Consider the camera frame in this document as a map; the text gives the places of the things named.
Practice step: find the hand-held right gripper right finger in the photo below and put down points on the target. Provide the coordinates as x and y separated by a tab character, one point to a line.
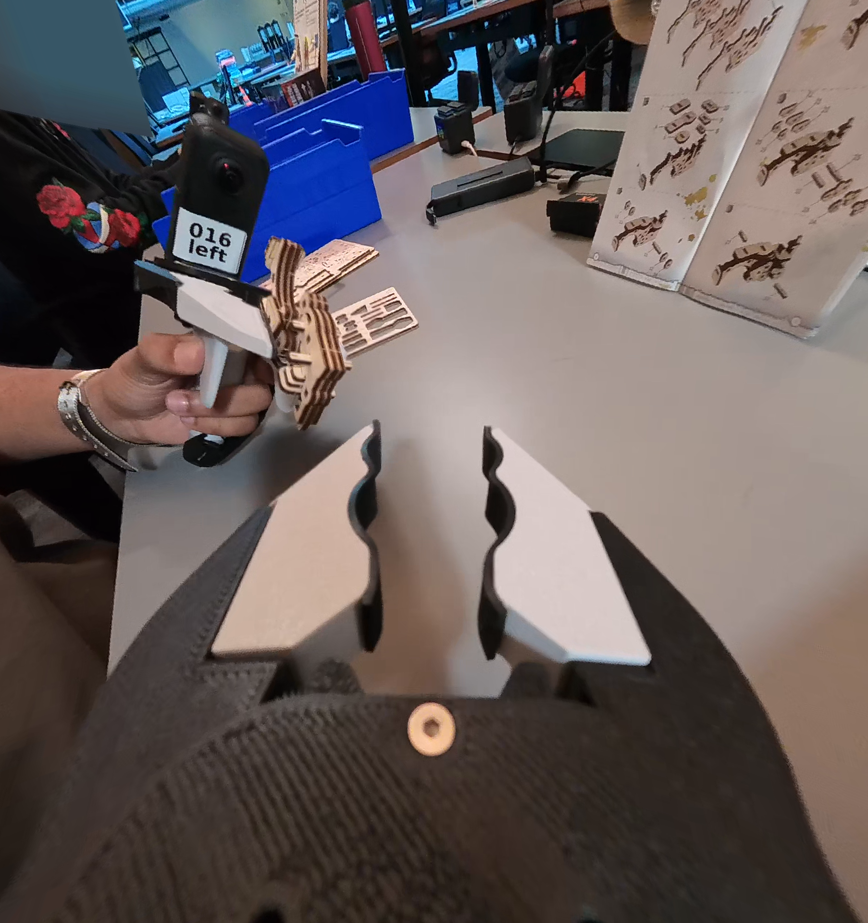
571	584

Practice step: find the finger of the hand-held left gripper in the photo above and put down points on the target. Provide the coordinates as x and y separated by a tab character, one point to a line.
225	317

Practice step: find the plywood sheet stack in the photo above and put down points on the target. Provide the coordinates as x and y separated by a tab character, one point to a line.
340	261

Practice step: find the person's left hand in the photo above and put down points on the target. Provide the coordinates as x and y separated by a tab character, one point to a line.
138	389

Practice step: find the black rectangular case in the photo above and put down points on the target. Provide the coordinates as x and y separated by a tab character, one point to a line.
481	187

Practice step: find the printed instruction sheet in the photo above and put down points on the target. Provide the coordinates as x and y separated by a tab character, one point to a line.
729	180

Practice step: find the black tablet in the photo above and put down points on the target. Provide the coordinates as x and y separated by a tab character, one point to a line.
585	151

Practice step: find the black charger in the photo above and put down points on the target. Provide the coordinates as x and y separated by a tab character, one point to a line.
454	126

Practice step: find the blue plastic bin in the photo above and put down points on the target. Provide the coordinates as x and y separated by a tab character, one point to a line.
376	108
304	195

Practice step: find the grey desk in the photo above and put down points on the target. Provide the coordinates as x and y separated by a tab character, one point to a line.
621	432

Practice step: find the plywood parts sheet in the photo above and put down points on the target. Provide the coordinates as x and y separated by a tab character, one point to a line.
376	321

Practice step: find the black upright device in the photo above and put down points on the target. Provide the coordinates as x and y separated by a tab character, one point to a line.
529	101

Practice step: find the white standing banner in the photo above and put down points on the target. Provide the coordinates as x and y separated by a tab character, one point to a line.
310	36

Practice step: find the tan round object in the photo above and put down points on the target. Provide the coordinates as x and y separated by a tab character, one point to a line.
632	18

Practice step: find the layered wooden puzzle model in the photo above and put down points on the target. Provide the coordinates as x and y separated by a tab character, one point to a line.
308	339

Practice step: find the dark red bottle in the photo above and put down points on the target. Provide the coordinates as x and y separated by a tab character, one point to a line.
365	40

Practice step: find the small black box red label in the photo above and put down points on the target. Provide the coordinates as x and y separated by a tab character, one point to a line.
577	215

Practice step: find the person's olive clothing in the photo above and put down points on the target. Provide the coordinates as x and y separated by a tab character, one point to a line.
30	685

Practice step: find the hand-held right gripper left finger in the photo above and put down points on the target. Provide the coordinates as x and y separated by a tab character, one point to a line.
297	577

